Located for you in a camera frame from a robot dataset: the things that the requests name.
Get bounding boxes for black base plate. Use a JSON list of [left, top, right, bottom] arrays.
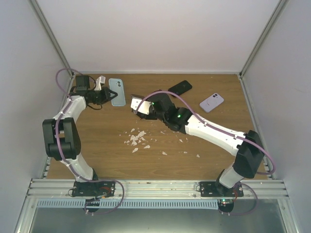
[[68, 181, 116, 198], [195, 181, 244, 198]]

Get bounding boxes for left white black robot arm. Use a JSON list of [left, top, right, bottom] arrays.
[[42, 75, 118, 196]]

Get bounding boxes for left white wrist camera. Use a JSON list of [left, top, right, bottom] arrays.
[[94, 75, 106, 91]]

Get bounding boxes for white debris pieces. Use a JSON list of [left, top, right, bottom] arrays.
[[115, 122, 202, 160]]

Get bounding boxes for light blue phone case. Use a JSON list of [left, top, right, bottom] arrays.
[[108, 78, 126, 107]]

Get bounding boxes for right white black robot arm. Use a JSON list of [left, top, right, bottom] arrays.
[[131, 91, 264, 197]]

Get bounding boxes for black cased phone rear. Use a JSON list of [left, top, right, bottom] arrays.
[[168, 80, 192, 96]]

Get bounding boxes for grey slotted cable duct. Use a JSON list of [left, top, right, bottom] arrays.
[[37, 199, 218, 210]]

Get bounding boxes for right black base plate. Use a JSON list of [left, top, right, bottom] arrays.
[[195, 181, 244, 198]]

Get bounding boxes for aluminium front rail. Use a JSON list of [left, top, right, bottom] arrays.
[[27, 179, 289, 199]]

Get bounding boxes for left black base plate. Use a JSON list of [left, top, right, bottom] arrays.
[[68, 181, 116, 198]]

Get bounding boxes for lilac phone case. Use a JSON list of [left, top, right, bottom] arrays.
[[199, 93, 224, 113]]

